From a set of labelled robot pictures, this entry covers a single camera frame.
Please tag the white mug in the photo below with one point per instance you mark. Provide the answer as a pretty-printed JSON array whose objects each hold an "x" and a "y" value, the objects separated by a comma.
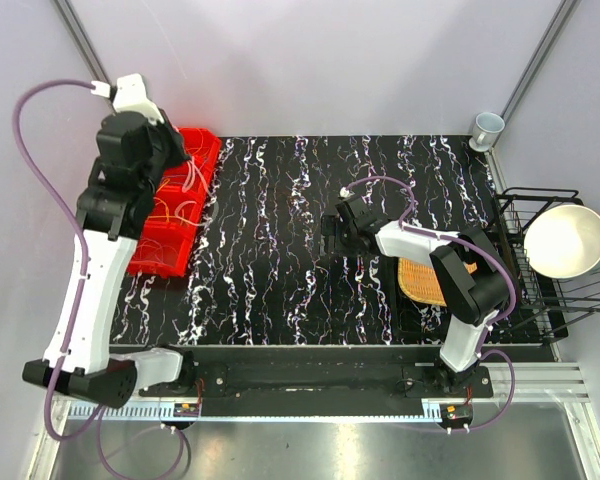
[{"x": 485, "y": 131}]

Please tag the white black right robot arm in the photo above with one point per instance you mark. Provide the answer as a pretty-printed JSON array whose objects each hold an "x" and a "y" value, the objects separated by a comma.
[{"x": 477, "y": 288}]

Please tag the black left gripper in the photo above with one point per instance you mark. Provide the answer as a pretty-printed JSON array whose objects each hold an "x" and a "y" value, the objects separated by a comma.
[{"x": 179, "y": 153}]

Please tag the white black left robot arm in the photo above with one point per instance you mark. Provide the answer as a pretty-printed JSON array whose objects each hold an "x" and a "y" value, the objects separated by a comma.
[{"x": 107, "y": 221}]

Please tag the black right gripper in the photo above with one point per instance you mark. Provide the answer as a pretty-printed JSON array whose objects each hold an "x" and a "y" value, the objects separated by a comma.
[{"x": 332, "y": 227}]

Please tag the red storage bin row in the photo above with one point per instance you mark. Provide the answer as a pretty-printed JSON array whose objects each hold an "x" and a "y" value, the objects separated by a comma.
[{"x": 170, "y": 230}]

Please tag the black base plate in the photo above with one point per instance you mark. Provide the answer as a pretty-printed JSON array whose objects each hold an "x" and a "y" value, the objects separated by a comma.
[{"x": 415, "y": 371}]

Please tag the white bowl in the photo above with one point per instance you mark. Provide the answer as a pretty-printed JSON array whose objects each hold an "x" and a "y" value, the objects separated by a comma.
[{"x": 564, "y": 242}]

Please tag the black wire dish rack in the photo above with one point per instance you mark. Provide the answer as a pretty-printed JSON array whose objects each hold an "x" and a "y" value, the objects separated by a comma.
[{"x": 514, "y": 210}]

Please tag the woven bamboo tray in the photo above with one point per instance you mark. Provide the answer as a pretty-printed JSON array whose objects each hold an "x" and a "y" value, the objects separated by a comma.
[{"x": 419, "y": 283}]

